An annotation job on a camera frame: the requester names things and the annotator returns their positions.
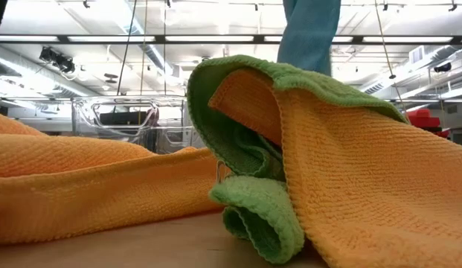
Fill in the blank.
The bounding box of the blue microfiber towel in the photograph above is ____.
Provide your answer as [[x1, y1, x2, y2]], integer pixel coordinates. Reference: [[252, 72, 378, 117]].
[[277, 0, 342, 77]]

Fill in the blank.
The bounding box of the green microfiber towel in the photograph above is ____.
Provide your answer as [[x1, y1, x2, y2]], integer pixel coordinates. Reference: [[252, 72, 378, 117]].
[[186, 54, 409, 265]]

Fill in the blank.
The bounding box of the orange microfiber towel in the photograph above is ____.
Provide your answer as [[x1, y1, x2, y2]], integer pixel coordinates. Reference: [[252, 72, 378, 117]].
[[0, 110, 231, 246], [208, 68, 462, 268]]

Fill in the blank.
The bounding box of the person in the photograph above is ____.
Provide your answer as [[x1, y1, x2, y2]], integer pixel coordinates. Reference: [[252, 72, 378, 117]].
[[147, 107, 160, 152]]

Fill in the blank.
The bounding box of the black monitor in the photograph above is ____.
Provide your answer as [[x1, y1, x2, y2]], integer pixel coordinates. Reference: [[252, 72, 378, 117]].
[[99, 111, 148, 127]]

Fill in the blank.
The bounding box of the clear plastic bin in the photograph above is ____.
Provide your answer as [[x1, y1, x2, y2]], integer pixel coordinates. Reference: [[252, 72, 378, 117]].
[[70, 95, 208, 156]]

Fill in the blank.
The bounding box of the black ceiling-hung equipment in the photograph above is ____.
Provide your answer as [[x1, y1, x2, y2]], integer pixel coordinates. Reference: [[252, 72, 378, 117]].
[[39, 46, 76, 74]]

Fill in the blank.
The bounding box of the red object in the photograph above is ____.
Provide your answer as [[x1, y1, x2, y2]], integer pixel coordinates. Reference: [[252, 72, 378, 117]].
[[406, 107, 451, 139]]

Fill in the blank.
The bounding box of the white ceiling vent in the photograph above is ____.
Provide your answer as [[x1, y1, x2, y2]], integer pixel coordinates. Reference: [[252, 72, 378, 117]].
[[408, 45, 426, 65]]

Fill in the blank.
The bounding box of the thin hanging cable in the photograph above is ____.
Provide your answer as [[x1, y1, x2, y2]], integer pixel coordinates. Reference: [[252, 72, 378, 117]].
[[163, 0, 168, 96]]

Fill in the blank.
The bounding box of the yellowish hanging cable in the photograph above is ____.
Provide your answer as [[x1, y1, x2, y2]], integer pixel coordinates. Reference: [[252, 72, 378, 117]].
[[139, 0, 149, 96]]

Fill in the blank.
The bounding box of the dark hanging cable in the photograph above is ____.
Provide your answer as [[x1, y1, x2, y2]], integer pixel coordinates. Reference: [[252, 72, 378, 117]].
[[116, 0, 138, 96]]

